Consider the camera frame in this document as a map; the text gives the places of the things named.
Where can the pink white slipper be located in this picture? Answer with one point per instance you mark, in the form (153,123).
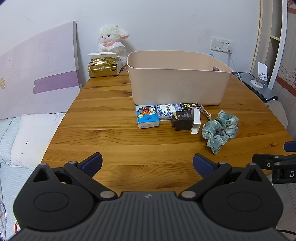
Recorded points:
(17,228)

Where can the gold tissue pack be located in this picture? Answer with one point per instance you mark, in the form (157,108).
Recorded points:
(103,67)

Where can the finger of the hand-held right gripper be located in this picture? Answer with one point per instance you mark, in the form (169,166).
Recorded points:
(290,146)
(263,160)

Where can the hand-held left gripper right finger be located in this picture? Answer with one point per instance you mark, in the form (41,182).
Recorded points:
(202,165)

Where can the white rectangular box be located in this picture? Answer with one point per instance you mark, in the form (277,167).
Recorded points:
(196,122)

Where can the white wall switch socket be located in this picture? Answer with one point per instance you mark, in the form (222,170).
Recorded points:
(218,43)

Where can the pink purple headboard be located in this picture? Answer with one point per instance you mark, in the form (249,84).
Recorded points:
(39,76)

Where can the black box with yellow stars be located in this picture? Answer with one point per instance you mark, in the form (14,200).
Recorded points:
(189,106)

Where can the white pillow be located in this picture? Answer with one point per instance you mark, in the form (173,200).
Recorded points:
(34,141)

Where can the plain black box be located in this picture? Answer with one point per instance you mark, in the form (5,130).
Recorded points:
(182,121)

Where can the white bookshelf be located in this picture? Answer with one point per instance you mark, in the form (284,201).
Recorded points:
(278,34)

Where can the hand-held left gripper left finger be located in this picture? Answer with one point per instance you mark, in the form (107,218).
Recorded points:
(92,162)

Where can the white plush sheep toy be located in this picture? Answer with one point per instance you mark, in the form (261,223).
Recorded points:
(112,37)

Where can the white phone stand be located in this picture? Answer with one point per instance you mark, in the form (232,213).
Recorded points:
(262,71)

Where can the blue white patterned tissue packet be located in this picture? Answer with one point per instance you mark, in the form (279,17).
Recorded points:
(166,111)

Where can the green plaid scrunchie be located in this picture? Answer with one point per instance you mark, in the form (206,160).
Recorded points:
(215,136)

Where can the blue cartoon tissue packet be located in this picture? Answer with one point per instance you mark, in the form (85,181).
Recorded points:
(146,115)

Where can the beige plastic storage bin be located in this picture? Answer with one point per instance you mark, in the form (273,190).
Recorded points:
(175,85)

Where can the grey laptop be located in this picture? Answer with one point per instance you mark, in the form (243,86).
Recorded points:
(266,91)

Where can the light blue bed sheet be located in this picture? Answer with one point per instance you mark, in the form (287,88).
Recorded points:
(9,180)

